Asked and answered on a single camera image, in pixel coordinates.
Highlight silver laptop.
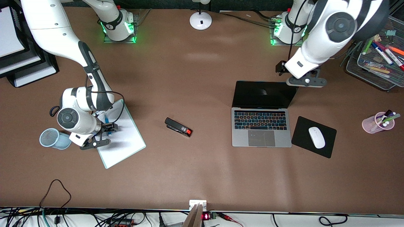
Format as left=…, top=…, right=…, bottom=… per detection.
left=231, top=80, right=299, bottom=148

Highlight white marker with blue cap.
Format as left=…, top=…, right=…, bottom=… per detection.
left=371, top=42, right=394, bottom=66

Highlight green marker in pink cup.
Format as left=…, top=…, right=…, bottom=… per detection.
left=380, top=113, right=401, bottom=124

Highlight clipboard with white paper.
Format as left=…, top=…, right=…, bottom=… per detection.
left=96, top=99, right=146, bottom=169

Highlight light blue mesh cup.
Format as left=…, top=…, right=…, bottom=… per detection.
left=39, top=128, right=72, bottom=150

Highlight black stapler with red tip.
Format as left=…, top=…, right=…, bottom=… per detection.
left=164, top=117, right=193, bottom=138

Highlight black mouse pad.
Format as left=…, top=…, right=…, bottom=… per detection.
left=291, top=116, right=337, bottom=159

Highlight white computer mouse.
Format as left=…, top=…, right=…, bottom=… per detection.
left=308, top=126, right=326, bottom=149

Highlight white grey pen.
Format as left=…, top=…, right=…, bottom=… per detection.
left=362, top=59, right=385, bottom=68

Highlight black mesh desk tray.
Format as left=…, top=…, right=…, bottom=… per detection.
left=340, top=13, right=404, bottom=92

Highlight white lamp base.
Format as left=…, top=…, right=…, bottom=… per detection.
left=189, top=0, right=212, bottom=31

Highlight yellow pencil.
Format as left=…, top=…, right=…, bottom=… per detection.
left=365, top=64, right=392, bottom=75

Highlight black stacked paper tray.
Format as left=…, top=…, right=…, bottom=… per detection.
left=0, top=6, right=60, bottom=89

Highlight pink translucent pen cup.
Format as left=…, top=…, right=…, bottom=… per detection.
left=362, top=112, right=396, bottom=134

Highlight orange highlighter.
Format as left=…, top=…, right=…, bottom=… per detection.
left=385, top=44, right=404, bottom=56

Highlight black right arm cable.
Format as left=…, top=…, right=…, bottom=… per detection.
left=85, top=73, right=126, bottom=125

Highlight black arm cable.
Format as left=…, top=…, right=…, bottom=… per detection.
left=287, top=0, right=308, bottom=63
left=85, top=73, right=126, bottom=125

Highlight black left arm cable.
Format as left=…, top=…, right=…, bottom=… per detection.
left=287, top=0, right=308, bottom=63

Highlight black cable bundle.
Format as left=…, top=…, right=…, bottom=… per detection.
left=215, top=10, right=280, bottom=29

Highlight dark looped cable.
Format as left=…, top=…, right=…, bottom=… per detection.
left=39, top=179, right=72, bottom=209

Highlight white mounting bracket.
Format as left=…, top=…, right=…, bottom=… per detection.
left=189, top=200, right=207, bottom=212

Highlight wooden post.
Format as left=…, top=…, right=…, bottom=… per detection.
left=182, top=203, right=204, bottom=227

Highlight black cable tangle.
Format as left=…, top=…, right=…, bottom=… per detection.
left=0, top=207, right=147, bottom=227

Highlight red and black wires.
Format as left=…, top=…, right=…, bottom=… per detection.
left=217, top=212, right=244, bottom=227

